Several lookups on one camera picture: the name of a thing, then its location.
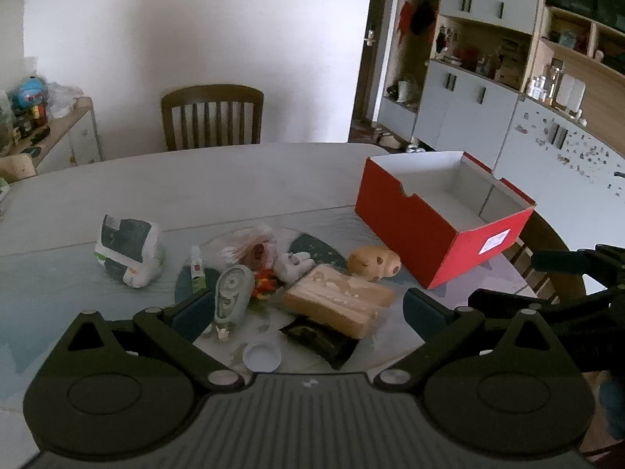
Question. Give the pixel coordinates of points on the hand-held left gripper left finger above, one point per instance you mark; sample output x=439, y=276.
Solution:
x=193, y=312

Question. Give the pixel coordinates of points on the white wooden sideboard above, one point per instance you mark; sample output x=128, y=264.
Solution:
x=73, y=141

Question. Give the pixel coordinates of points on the black hanging bag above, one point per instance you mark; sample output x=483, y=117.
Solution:
x=424, y=17

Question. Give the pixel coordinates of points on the white grey plush toy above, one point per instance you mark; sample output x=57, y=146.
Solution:
x=293, y=264

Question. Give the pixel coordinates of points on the brown wooden door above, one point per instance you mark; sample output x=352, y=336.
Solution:
x=371, y=68

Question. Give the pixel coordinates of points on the clear plastic bag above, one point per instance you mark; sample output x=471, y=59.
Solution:
x=63, y=100

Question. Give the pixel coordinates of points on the tan squishy animal toy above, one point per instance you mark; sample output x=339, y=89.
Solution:
x=375, y=261

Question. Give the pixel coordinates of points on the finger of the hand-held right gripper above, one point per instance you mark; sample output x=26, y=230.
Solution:
x=566, y=260
x=508, y=303

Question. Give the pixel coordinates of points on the grey green correction tape dispenser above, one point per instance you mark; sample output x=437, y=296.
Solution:
x=233, y=298

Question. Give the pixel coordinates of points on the white wooden wall cabinet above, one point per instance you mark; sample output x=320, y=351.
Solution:
x=468, y=102

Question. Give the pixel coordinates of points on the white jug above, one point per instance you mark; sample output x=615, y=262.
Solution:
x=405, y=90

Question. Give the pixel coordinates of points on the white bottle cap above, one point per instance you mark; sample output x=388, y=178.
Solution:
x=262, y=355

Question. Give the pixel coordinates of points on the red hanging ornament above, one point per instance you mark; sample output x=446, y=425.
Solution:
x=404, y=19

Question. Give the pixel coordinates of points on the small red yellow toy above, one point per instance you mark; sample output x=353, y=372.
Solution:
x=263, y=286

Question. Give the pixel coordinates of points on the dark green foil packet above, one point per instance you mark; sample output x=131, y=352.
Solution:
x=317, y=342

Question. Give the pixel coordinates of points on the person's right hand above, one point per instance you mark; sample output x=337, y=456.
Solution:
x=614, y=408

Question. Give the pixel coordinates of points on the brown wooden slatted chair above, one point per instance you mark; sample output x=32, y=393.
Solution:
x=212, y=117

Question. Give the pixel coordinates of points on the small white green tube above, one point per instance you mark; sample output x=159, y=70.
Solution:
x=197, y=273

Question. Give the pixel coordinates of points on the blue globe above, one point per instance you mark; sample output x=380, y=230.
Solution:
x=29, y=94

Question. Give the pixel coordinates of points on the white dark green tissue pack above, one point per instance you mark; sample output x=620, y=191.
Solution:
x=129, y=249

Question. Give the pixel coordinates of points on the patterned doormat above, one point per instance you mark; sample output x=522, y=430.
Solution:
x=366, y=133

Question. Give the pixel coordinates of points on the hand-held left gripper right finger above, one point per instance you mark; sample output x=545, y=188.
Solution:
x=422, y=315

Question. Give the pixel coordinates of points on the tan bread block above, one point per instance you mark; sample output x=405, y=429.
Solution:
x=337, y=298

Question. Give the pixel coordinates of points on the clear bag of cotton swabs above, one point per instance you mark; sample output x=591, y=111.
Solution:
x=239, y=249

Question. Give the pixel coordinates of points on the red cardboard box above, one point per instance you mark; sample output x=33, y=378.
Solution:
x=420, y=224

